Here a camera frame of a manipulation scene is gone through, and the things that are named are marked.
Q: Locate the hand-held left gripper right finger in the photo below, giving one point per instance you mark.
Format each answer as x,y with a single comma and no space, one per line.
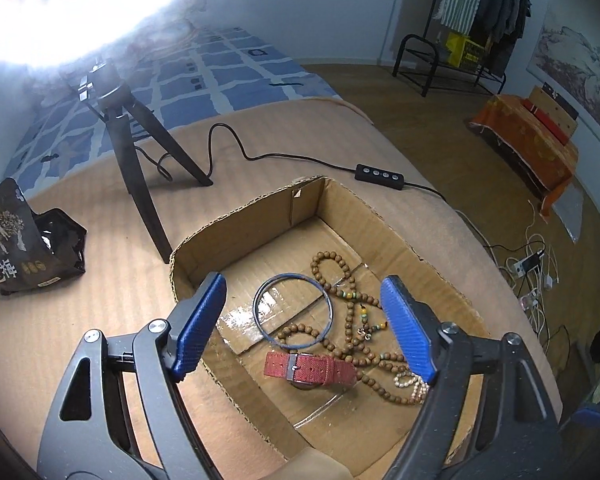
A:
410,330

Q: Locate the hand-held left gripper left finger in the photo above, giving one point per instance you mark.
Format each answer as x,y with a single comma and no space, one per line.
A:
200,325

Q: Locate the wooden board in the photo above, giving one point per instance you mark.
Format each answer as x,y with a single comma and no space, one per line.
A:
562,110

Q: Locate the black snack bag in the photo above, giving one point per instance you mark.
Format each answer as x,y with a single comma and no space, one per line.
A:
20,240

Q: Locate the yellow box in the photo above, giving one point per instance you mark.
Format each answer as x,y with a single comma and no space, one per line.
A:
466,50

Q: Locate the wall painting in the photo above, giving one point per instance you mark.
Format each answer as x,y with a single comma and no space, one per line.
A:
580,70

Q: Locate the silver foil mat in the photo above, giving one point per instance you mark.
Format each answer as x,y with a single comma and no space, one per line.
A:
571,212

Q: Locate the black clothes rack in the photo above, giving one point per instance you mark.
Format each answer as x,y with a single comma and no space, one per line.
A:
411,55

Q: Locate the black tripod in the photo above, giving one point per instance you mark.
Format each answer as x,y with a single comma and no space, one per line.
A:
125,160

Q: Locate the power strip with chargers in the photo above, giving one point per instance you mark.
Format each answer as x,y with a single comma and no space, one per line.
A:
530,265

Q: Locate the red box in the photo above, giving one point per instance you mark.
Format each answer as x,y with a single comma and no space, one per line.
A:
547,119

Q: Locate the cardboard box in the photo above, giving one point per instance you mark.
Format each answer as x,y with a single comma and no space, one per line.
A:
330,210

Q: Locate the metal bangle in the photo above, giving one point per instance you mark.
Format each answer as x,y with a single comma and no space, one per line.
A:
256,310

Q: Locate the dark hanging clothes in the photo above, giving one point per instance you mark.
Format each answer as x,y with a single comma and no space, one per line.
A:
502,5

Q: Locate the orange cloth covered furniture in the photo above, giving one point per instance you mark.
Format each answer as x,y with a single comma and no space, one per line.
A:
525,140

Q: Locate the blue patterned bedsheet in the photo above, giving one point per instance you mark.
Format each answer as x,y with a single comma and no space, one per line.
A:
220,60

